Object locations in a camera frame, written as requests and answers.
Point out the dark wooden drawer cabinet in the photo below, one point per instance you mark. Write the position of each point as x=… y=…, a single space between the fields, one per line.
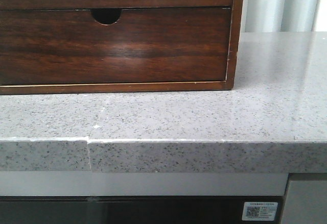
x=226 y=84

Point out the white QR code sticker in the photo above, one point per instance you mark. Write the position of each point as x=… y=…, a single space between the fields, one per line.
x=259 y=211

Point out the white curtain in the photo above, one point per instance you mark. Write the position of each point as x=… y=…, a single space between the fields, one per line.
x=283 y=16

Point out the grey cabinet door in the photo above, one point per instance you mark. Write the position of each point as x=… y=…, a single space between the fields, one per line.
x=305 y=200

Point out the black glass appliance front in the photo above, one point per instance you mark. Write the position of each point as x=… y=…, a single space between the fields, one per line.
x=130 y=209

